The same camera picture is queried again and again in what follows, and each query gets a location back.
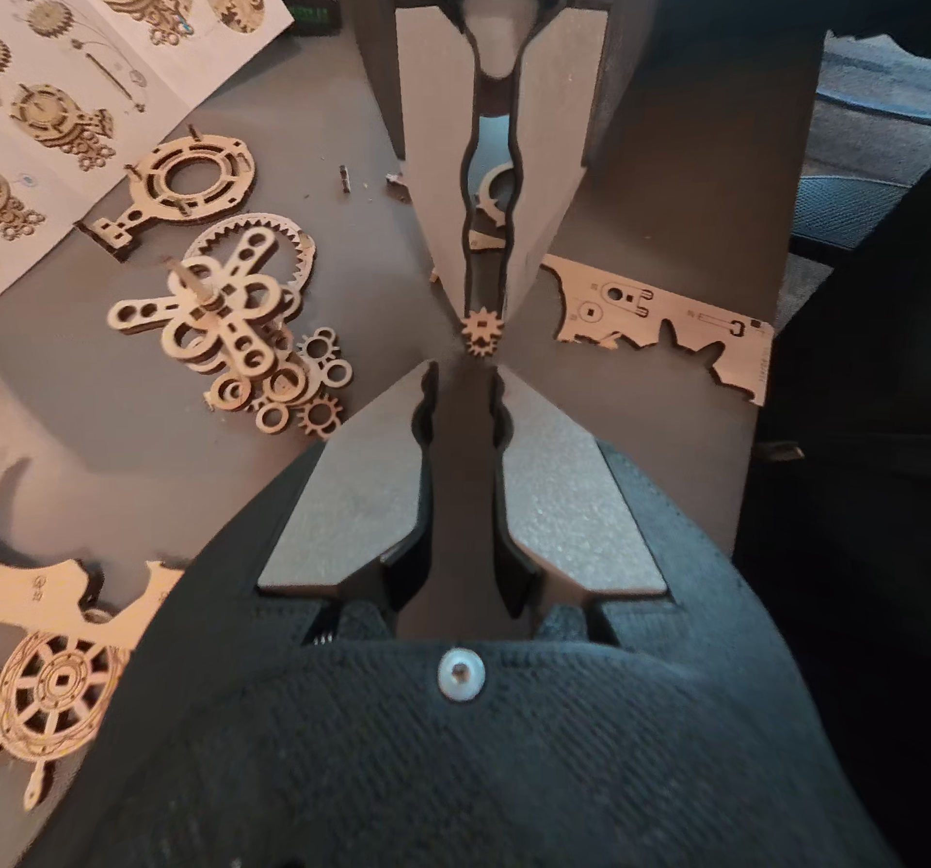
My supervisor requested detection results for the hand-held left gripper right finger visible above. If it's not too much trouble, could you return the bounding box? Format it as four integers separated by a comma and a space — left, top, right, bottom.
493, 365, 668, 619

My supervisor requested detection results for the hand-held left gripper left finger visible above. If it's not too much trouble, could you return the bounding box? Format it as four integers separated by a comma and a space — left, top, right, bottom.
257, 361, 441, 613

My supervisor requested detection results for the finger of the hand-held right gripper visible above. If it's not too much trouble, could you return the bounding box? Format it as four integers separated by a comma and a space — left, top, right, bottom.
395, 5, 482, 318
504, 5, 610, 318

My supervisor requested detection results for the small wooden gear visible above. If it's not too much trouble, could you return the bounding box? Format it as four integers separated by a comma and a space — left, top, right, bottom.
461, 306, 505, 359

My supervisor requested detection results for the wooden gear model assembly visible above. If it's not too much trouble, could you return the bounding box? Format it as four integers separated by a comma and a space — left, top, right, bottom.
107, 211, 355, 442

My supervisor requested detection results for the wooden sheet with slotted parts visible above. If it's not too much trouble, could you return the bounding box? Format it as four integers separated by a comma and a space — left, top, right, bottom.
540, 253, 776, 408

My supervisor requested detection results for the grey office chair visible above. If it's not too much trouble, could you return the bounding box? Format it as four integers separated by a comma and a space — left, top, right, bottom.
789, 31, 931, 253

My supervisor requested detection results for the paper assembly instruction sheet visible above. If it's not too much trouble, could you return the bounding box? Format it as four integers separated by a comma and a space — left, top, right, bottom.
0, 0, 295, 295

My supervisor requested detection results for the wooden sheet with wheel cutout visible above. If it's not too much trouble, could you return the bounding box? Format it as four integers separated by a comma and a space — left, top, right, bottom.
0, 557, 184, 812

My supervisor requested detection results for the notched wooden ring part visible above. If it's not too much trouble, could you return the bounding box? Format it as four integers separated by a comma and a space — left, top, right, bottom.
476, 161, 519, 230

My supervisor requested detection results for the curved wooden bracket part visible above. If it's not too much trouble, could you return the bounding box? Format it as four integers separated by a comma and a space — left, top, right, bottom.
429, 228, 512, 284

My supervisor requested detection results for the wooden ring frame with handle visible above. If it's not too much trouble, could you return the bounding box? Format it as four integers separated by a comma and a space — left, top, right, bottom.
75, 124, 257, 260

